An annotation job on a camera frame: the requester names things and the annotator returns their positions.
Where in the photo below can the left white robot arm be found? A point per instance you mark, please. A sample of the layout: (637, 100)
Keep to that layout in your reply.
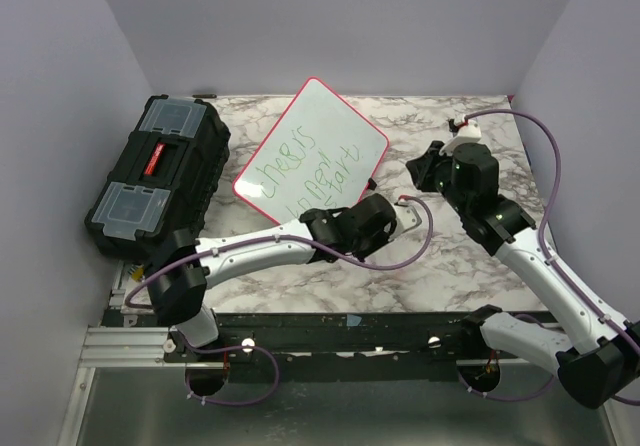
(179, 280)

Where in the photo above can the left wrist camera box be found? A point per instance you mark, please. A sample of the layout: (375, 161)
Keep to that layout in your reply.
(407, 219)

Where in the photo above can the small yellow metal part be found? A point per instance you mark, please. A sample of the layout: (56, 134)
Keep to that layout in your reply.
(136, 273)

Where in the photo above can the pink framed whiteboard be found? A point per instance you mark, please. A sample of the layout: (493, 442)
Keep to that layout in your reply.
(320, 153)

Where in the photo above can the blue tape piece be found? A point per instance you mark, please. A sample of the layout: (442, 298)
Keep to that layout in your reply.
(353, 320)

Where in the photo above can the aluminium extrusion rail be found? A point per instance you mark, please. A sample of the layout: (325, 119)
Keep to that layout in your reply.
(106, 347)

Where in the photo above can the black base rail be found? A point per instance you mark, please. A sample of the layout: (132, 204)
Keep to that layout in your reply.
(256, 348)

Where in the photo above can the black toolbox with clear lids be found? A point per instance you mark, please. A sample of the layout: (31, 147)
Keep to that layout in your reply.
(163, 180)

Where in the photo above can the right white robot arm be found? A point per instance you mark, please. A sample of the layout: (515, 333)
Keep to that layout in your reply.
(596, 354)

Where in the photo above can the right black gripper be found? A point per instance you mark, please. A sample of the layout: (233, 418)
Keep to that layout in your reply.
(422, 166)

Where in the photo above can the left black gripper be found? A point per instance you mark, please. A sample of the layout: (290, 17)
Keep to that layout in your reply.
(382, 238)

